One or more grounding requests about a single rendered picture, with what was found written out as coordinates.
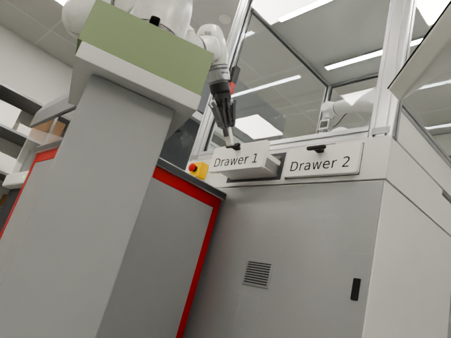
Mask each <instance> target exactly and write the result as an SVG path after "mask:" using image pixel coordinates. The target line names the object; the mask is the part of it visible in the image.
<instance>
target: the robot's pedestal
mask: <svg viewBox="0 0 451 338"><path fill-rule="evenodd" d="M200 100H201V96H200V95H197V94H195V93H193V92H191V91H189V90H187V89H184V88H183V87H180V86H179V85H176V84H174V83H172V82H170V81H168V80H165V79H163V78H161V77H159V76H157V75H155V74H152V73H151V72H148V71H147V70H144V69H142V68H140V67H138V66H135V65H133V64H131V63H129V62H127V61H125V60H122V59H121V58H118V57H117V56H114V55H112V54H110V53H108V52H106V51H103V50H101V49H99V48H97V47H95V46H92V45H90V44H88V43H86V42H84V41H82V42H81V44H80V46H79V48H78V50H77V53H76V55H75V59H74V67H73V72H72V80H71V84H70V92H69V97H68V103H70V104H72V105H74V106H77V107H76V110H75V112H74V115H73V116H72V119H71V121H70V123H69V125H68V128H67V130H66V133H65V135H64V137H63V139H62V141H61V144H60V146H59V148H58V151H57V153H56V155H55V157H54V160H53V162H52V164H51V167H50V169H49V171H48V173H47V175H46V178H45V180H44V183H43V185H42V187H41V189H40V191H39V194H38V196H37V198H36V201H35V203H34V205H33V207H32V210H31V212H30V214H29V217H28V219H27V221H26V223H25V225H24V228H23V230H22V232H21V235H20V236H19V239H18V241H17V243H16V246H15V248H14V251H13V253H12V255H11V257H10V259H9V262H8V264H7V267H6V269H5V271H4V273H3V275H2V277H1V280H0V338H96V337H97V334H98V331H99V328H100V326H101V322H102V320H103V316H104V314H105V311H106V308H107V305H108V302H109V299H110V296H111V293H112V291H113V287H114V285H115V281H116V280H117V276H118V274H119V270H120V268H121V265H122V262H123V259H124V256H125V254H126V250H127V248H128V245H129V242H130V239H131V236H132V233H133V231H134V227H135V225H136V221H137V219H138V216H139V214H140V210H141V208H142V204H143V202H144V199H145V196H146V193H147V190H148V187H149V185H150V181H151V179H152V175H153V173H154V170H155V167H156V164H157V161H158V158H159V155H160V153H161V150H162V147H163V144H164V142H165V141H166V140H167V139H168V138H169V137H170V136H171V135H172V134H173V133H174V132H175V131H176V130H177V129H178V128H179V127H180V126H181V125H182V124H183V123H184V122H185V121H186V120H187V119H188V118H190V116H192V115H193V114H194V113H195V112H196V111H197V109H198V106H199V103H200Z"/></svg>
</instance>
